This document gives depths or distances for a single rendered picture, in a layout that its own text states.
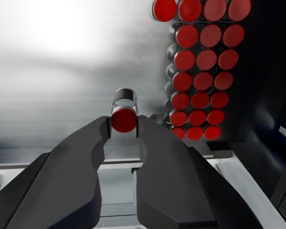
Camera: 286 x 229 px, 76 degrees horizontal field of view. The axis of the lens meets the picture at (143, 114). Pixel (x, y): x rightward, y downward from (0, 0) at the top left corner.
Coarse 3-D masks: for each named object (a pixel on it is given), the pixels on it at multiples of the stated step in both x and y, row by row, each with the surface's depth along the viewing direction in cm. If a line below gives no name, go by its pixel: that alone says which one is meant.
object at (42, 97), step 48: (0, 0) 19; (48, 0) 19; (96, 0) 19; (144, 0) 20; (0, 48) 21; (48, 48) 21; (96, 48) 22; (144, 48) 22; (0, 96) 24; (48, 96) 24; (96, 96) 25; (144, 96) 25; (0, 144) 27; (48, 144) 28; (192, 144) 29
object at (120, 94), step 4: (116, 92) 17; (120, 92) 16; (124, 92) 16; (128, 92) 16; (132, 92) 16; (116, 96) 16; (120, 96) 15; (124, 96) 15; (128, 96) 15; (132, 96) 16; (116, 100) 15; (132, 100) 15
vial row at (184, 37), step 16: (176, 0) 18; (192, 0) 16; (176, 16) 18; (192, 16) 17; (176, 32) 18; (192, 32) 17; (176, 48) 20; (176, 64) 19; (192, 64) 19; (176, 80) 19; (176, 96) 20; (176, 112) 21; (176, 128) 22
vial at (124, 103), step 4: (120, 88) 17; (124, 88) 17; (128, 88) 17; (136, 96) 17; (120, 100) 14; (124, 100) 14; (128, 100) 15; (136, 100) 16; (112, 104) 16; (116, 104) 14; (120, 104) 14; (124, 104) 14; (128, 104) 14; (132, 104) 14; (136, 104) 15; (112, 108) 15; (116, 108) 14; (128, 108) 14; (132, 108) 14; (136, 108) 15; (112, 112) 14; (136, 112) 15
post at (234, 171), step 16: (240, 144) 30; (256, 144) 30; (224, 160) 31; (240, 160) 26; (256, 160) 26; (272, 160) 26; (224, 176) 31; (240, 176) 26; (256, 176) 24; (272, 176) 24; (240, 192) 26; (256, 192) 23; (272, 192) 22; (256, 208) 23; (272, 208) 20; (272, 224) 20
